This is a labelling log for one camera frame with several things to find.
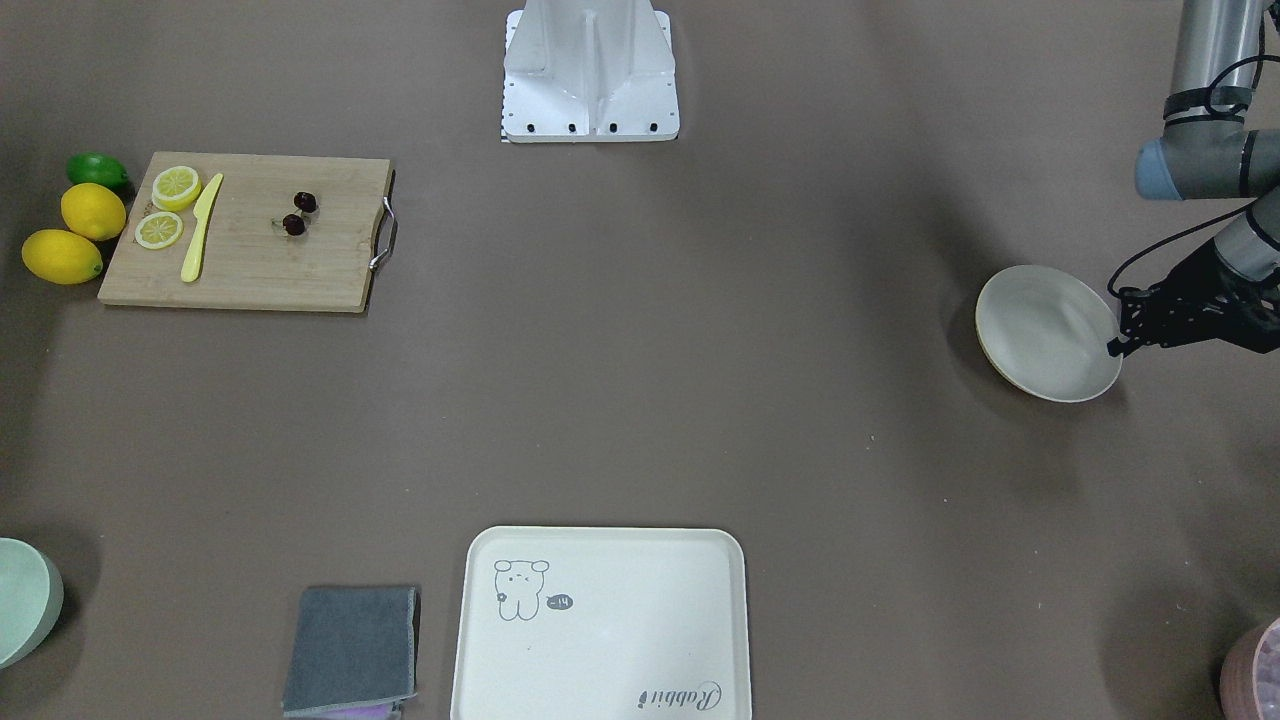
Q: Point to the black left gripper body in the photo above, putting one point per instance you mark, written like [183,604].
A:
[1203,283]

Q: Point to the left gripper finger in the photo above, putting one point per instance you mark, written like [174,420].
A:
[1119,347]

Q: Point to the beige round plate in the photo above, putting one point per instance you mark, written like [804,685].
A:
[1046,333]

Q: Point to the dark red cherry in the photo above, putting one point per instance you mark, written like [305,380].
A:
[305,202]
[291,225]

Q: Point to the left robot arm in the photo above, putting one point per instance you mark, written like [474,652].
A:
[1206,150]

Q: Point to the white rabbit tray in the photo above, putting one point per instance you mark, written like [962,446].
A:
[603,623]

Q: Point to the pink bowl with ice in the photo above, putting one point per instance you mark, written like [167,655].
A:
[1249,675]

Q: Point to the grey folded cloth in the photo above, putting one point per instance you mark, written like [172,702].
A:
[353,654]

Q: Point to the wooden cutting board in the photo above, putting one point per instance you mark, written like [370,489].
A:
[248,265]

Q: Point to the yellow plastic knife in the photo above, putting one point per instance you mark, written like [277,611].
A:
[193,262]

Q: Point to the upper lemon slice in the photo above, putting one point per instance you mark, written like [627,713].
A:
[176,188]

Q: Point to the lemon slice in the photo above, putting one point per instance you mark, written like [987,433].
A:
[159,230]
[176,188]

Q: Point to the lower lemon slice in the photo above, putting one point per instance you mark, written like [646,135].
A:
[159,230]

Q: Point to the yellow lemon near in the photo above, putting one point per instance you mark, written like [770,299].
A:
[93,211]

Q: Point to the yellow lemon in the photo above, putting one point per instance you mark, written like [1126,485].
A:
[93,211]
[61,257]

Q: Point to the green lime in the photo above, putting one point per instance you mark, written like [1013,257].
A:
[97,168]

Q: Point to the yellow lemon far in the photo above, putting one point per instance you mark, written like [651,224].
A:
[61,257]

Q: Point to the mint green bowl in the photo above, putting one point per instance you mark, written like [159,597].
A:
[32,593]

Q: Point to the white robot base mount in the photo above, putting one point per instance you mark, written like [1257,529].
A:
[589,72]

